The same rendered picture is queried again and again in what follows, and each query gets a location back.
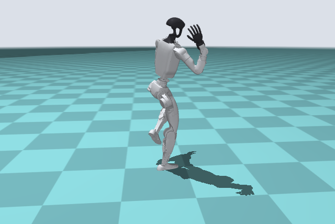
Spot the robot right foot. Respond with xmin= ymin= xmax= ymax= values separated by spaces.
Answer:
xmin=157 ymin=163 xmax=178 ymax=171

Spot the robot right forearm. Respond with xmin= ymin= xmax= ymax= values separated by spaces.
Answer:
xmin=195 ymin=43 xmax=208 ymax=73

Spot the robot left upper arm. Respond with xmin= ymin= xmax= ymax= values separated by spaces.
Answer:
xmin=154 ymin=39 xmax=161 ymax=63

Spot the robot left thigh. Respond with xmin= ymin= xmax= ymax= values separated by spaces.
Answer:
xmin=147 ymin=80 xmax=172 ymax=95

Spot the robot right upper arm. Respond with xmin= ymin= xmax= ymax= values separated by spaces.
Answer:
xmin=173 ymin=46 xmax=203 ymax=74

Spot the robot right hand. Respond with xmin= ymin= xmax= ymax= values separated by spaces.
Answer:
xmin=187 ymin=24 xmax=204 ymax=50

